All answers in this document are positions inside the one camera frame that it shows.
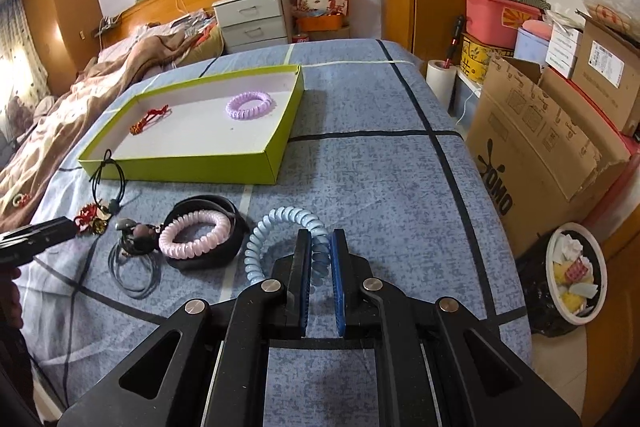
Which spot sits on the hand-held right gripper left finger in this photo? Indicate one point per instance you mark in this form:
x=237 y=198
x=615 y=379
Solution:
x=303 y=292

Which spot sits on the brown blanket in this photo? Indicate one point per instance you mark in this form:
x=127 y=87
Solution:
x=75 y=107

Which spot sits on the large open cardboard box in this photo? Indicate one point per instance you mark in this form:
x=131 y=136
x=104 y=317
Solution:
x=530 y=147

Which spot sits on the wooden cabinet beside headboard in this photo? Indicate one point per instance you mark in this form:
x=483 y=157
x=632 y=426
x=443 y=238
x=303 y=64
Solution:
x=60 y=7

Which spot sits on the pale blue box pink lid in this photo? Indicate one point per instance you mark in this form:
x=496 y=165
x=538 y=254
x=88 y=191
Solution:
x=532 y=42

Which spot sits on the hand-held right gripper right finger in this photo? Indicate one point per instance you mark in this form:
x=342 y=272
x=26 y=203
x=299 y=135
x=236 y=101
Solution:
x=340 y=292

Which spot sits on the red black stick tool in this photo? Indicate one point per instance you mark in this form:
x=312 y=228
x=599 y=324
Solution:
x=454 y=42

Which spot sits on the white paper roll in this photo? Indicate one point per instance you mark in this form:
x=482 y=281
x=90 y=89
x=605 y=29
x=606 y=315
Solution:
x=440 y=79

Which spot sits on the person's left hand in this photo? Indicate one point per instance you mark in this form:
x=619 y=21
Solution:
x=10 y=294

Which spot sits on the yellow-green cardboard tray box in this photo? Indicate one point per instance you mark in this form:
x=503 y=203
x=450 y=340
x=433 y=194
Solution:
x=200 y=127

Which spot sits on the black wristband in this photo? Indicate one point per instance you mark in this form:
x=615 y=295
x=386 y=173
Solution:
x=235 y=237

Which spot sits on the white printed carton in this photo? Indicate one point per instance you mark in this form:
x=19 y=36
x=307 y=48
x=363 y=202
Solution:
x=562 y=49

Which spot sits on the red can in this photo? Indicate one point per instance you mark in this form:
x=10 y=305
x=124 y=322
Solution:
x=301 y=40

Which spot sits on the cardboard box with white label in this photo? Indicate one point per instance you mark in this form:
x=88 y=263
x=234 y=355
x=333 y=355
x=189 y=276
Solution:
x=607 y=62

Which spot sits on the white drawer nightstand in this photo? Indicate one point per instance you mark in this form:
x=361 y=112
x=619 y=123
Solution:
x=250 y=19

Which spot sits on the pink plastic bin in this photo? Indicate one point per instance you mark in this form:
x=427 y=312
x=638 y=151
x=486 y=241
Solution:
x=492 y=19

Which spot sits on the orange box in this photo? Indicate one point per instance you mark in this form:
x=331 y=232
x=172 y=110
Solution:
x=320 y=23

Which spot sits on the blue grid bed sheet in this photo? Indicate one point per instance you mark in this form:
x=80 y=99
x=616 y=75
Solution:
x=390 y=187

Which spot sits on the clothes pile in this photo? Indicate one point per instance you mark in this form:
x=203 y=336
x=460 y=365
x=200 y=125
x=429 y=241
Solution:
x=195 y=24

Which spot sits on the patterned curtain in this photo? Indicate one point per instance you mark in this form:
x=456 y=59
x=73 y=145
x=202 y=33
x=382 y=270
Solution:
x=20 y=57

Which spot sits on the red gold knot charm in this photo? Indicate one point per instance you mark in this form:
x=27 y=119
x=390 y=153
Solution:
x=89 y=214

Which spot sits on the trash bin with black bag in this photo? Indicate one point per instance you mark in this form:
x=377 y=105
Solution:
x=570 y=277

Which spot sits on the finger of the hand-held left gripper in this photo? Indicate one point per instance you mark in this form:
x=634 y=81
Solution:
x=35 y=237

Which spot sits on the white plastic storage drawer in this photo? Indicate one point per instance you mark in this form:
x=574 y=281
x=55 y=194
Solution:
x=465 y=99

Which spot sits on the yellow patterned tin box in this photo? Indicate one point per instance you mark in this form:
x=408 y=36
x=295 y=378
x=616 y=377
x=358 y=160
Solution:
x=482 y=57

